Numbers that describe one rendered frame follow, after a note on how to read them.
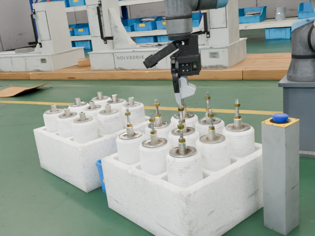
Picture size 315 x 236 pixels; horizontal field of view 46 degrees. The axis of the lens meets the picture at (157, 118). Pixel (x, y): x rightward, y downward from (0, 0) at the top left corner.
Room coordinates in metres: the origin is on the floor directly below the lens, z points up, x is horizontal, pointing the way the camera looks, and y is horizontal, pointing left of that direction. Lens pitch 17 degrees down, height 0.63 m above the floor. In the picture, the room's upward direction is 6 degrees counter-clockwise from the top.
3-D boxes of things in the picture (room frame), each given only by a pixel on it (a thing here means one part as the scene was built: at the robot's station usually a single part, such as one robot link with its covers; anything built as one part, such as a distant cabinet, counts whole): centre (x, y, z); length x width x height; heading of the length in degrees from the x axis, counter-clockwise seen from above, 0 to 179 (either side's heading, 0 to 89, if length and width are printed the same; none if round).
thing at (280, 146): (0.91, -0.32, 0.16); 0.07 x 0.07 x 0.31; 39
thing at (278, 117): (0.91, -0.32, 0.32); 0.04 x 0.04 x 0.02
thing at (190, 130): (1.09, -0.07, 0.25); 0.08 x 0.08 x 0.01
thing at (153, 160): (1.01, 0.02, 0.16); 0.10 x 0.10 x 0.18
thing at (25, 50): (4.60, 1.51, 0.29); 0.26 x 0.20 x 0.05; 60
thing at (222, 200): (1.09, -0.08, 0.09); 0.39 x 0.39 x 0.18; 39
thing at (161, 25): (6.51, -0.42, 0.36); 0.50 x 0.38 x 0.21; 150
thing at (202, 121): (1.16, -0.17, 0.25); 0.08 x 0.08 x 0.01
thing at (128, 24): (6.96, 0.33, 0.36); 0.50 x 0.38 x 0.21; 150
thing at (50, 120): (1.53, 0.43, 0.16); 0.10 x 0.10 x 0.18
